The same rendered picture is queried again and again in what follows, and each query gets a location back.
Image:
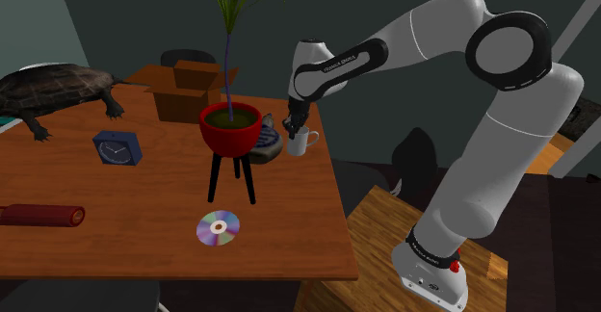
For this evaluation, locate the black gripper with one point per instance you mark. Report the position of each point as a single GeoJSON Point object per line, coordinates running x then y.
{"type": "Point", "coordinates": [297, 114]}

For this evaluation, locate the white mug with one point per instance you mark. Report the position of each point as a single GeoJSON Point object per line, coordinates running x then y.
{"type": "Point", "coordinates": [297, 145]}

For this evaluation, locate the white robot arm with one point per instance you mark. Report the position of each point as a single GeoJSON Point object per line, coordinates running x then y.
{"type": "Point", "coordinates": [507, 161]}

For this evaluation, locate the grey blue striped object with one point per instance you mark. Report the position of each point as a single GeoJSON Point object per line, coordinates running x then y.
{"type": "Point", "coordinates": [270, 142]}

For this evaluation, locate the plant in red pot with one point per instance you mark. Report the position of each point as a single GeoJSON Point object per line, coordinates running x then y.
{"type": "Point", "coordinates": [230, 135]}

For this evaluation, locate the open cardboard box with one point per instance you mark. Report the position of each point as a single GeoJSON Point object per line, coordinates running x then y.
{"type": "Point", "coordinates": [180, 104]}

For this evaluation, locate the dark chair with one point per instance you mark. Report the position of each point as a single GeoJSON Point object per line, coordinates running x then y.
{"type": "Point", "coordinates": [188, 56]}

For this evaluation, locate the black chair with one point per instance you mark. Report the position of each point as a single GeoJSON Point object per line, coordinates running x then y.
{"type": "Point", "coordinates": [415, 161]}

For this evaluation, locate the shiny compact disc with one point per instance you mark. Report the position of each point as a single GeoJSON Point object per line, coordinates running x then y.
{"type": "Point", "coordinates": [227, 229]}

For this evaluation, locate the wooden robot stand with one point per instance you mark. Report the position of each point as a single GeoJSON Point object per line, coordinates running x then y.
{"type": "Point", "coordinates": [375, 236]}

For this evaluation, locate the brown wooden table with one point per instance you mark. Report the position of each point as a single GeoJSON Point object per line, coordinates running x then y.
{"type": "Point", "coordinates": [141, 198]}

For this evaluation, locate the blue square clock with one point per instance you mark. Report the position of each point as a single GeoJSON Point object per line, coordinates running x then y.
{"type": "Point", "coordinates": [117, 150]}

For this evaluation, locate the dark turtle figure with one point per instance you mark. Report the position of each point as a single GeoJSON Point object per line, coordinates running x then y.
{"type": "Point", "coordinates": [47, 88]}

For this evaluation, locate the dark red roll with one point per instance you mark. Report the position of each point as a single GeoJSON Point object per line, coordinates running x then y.
{"type": "Point", "coordinates": [37, 215]}

